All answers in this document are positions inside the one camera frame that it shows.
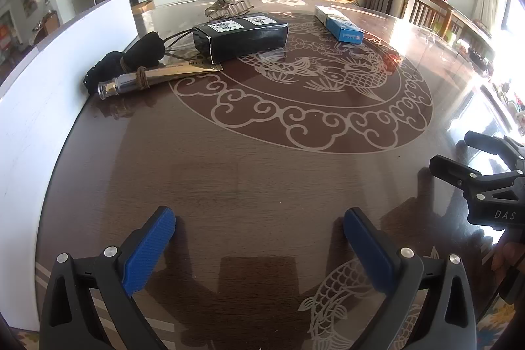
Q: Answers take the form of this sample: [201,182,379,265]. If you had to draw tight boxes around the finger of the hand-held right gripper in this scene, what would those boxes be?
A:
[465,131,525,170]
[429,154,525,207]

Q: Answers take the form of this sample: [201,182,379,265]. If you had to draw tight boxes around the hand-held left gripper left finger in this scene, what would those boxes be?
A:
[39,206,177,350]

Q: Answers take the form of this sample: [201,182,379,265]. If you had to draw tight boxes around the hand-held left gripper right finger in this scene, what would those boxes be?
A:
[344,207,478,350]

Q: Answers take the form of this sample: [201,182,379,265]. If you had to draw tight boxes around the black rhinestone scrunchie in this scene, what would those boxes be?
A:
[83,31,166,95]

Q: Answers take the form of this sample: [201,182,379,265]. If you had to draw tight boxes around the black box white labels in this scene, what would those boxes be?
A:
[192,11,289,64]

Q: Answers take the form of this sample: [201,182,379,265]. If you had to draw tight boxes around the patterned wooden desktop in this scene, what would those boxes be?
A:
[35,0,525,350]

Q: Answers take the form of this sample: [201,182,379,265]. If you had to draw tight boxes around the person's right hand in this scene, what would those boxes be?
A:
[490,239,521,273]

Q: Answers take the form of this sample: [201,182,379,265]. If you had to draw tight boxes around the floral patterned rug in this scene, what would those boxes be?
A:
[476,293,525,350]

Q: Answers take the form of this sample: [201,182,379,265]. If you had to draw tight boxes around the wooden dining chair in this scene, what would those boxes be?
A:
[404,0,456,41]

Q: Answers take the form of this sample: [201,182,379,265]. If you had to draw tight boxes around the blue and white box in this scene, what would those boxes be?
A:
[314,5,364,45]

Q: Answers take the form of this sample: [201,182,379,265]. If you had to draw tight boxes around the gold cosmetic tube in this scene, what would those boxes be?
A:
[97,60,224,100]

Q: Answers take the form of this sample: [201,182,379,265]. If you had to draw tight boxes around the white foam board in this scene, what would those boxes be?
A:
[0,0,139,330]

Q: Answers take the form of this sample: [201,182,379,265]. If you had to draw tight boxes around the brown wooden sideboard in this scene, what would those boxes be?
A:
[41,10,62,37]

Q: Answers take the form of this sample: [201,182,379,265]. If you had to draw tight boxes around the silver rhinestone hair claw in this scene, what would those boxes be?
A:
[205,0,253,20]

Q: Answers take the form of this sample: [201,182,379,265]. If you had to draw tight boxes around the brown hair tie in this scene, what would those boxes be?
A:
[135,65,151,90]

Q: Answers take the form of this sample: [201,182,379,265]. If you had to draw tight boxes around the thin frame eyeglasses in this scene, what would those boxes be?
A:
[162,28,206,62]

